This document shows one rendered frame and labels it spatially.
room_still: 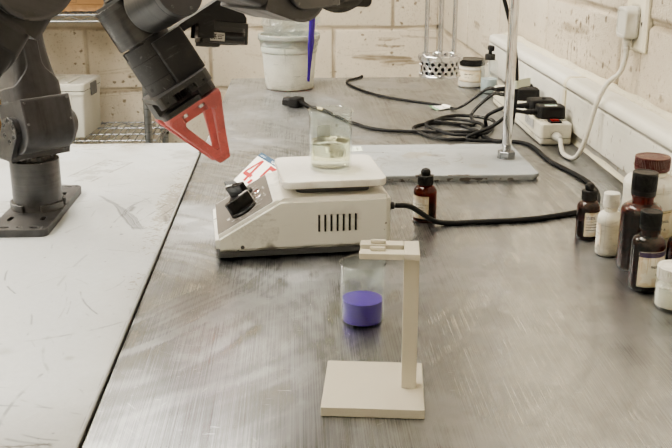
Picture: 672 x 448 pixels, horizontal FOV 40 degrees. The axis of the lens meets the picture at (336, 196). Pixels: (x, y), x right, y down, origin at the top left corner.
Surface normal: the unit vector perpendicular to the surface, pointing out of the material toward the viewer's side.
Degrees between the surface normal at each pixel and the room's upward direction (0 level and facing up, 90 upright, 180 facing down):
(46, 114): 76
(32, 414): 0
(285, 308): 0
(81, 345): 0
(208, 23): 82
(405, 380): 90
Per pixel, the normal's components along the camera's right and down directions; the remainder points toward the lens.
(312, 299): 0.00, -0.96
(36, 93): 0.70, -0.04
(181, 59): 0.35, 0.12
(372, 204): 0.15, 0.28
